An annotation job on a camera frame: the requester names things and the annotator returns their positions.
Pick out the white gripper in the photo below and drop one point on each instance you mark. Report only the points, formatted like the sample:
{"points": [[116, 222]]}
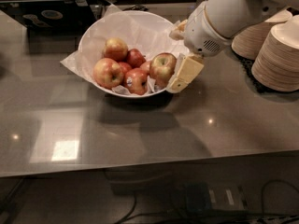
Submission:
{"points": [[201, 32]]}

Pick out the large red-yellow apple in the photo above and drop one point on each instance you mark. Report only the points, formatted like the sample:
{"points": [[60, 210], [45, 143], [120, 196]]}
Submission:
{"points": [[108, 73], [162, 67]]}

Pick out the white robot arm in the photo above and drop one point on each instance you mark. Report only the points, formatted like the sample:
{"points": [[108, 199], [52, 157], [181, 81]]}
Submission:
{"points": [[230, 17]]}

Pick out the white bowl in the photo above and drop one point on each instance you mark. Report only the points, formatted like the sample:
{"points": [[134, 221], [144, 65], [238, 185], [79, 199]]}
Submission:
{"points": [[93, 31]]}

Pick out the red apple partly hidden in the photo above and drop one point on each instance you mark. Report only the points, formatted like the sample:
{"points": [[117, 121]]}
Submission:
{"points": [[146, 66]]}

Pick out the dark red apple back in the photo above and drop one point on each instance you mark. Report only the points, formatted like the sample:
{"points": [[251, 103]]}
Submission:
{"points": [[135, 58]]}

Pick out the red apple with sticker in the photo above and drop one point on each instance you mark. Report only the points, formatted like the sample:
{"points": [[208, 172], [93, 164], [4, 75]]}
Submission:
{"points": [[135, 81]]}

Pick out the small red apple middle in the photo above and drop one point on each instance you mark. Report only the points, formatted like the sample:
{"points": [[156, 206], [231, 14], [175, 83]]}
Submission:
{"points": [[125, 67]]}

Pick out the red-yellow apple back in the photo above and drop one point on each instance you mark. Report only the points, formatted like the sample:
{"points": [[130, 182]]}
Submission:
{"points": [[115, 48]]}

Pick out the far stack paper plates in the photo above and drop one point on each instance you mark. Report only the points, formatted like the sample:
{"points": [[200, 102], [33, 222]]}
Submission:
{"points": [[248, 43]]}

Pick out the stack paper plates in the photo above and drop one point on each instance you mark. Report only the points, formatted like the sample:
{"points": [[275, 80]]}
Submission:
{"points": [[277, 64], [248, 43]]}

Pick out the black mat under plates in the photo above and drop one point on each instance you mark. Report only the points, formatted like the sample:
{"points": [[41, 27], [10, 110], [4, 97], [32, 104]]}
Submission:
{"points": [[273, 63]]}

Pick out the near stack paper plates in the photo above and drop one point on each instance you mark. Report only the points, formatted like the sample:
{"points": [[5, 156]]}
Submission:
{"points": [[277, 64]]}

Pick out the black tray with stickers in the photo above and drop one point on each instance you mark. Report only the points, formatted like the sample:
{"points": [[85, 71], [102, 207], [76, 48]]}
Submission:
{"points": [[50, 15]]}

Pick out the dark box under table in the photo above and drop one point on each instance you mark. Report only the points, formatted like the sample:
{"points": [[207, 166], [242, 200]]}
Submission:
{"points": [[204, 197]]}

